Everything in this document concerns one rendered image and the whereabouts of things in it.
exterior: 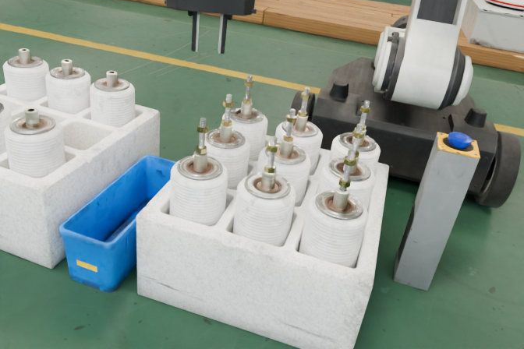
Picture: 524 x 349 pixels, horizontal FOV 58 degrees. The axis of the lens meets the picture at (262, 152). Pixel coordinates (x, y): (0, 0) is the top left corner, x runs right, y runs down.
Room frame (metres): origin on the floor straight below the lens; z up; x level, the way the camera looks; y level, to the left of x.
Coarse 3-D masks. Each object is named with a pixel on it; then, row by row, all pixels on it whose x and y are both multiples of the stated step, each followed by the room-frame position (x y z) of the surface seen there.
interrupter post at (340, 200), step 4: (336, 188) 0.62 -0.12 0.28; (336, 192) 0.61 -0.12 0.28; (340, 192) 0.61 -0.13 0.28; (344, 192) 0.61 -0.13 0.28; (348, 192) 0.61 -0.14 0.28; (336, 196) 0.61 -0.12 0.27; (340, 196) 0.61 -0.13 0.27; (344, 196) 0.61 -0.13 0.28; (348, 196) 0.61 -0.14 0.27; (336, 200) 0.61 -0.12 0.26; (340, 200) 0.61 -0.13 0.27; (344, 200) 0.61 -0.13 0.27; (332, 204) 0.61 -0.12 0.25; (336, 204) 0.61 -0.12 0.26; (340, 204) 0.60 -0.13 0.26; (344, 204) 0.61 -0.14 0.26; (336, 208) 0.61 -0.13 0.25; (340, 208) 0.60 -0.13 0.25; (344, 208) 0.61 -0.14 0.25
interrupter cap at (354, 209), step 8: (320, 192) 0.64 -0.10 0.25; (328, 192) 0.64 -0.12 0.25; (320, 200) 0.62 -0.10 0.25; (328, 200) 0.62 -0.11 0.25; (352, 200) 0.63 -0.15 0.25; (320, 208) 0.60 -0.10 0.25; (328, 208) 0.60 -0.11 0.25; (352, 208) 0.61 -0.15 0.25; (360, 208) 0.61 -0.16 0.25; (328, 216) 0.58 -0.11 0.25; (336, 216) 0.58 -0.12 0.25; (344, 216) 0.59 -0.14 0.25; (352, 216) 0.59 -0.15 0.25; (360, 216) 0.59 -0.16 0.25
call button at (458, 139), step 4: (452, 132) 0.78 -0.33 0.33; (456, 132) 0.78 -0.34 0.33; (460, 132) 0.78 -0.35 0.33; (448, 136) 0.76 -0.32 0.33; (452, 136) 0.76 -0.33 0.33; (456, 136) 0.76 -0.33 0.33; (460, 136) 0.76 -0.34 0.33; (464, 136) 0.76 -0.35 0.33; (468, 136) 0.77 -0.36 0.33; (452, 140) 0.75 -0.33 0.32; (456, 140) 0.75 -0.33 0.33; (460, 140) 0.75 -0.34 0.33; (464, 140) 0.75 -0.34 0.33; (468, 140) 0.75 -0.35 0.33; (472, 140) 0.76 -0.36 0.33; (452, 144) 0.75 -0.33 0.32; (456, 144) 0.75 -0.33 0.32; (460, 144) 0.74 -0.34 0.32; (464, 144) 0.74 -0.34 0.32; (468, 144) 0.75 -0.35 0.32
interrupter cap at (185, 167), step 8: (184, 160) 0.68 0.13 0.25; (192, 160) 0.69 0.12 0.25; (208, 160) 0.69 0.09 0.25; (216, 160) 0.70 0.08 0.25; (184, 168) 0.66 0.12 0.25; (192, 168) 0.67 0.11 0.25; (208, 168) 0.67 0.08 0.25; (216, 168) 0.67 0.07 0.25; (184, 176) 0.64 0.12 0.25; (192, 176) 0.64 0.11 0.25; (200, 176) 0.64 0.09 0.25; (208, 176) 0.64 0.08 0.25; (216, 176) 0.65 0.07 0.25
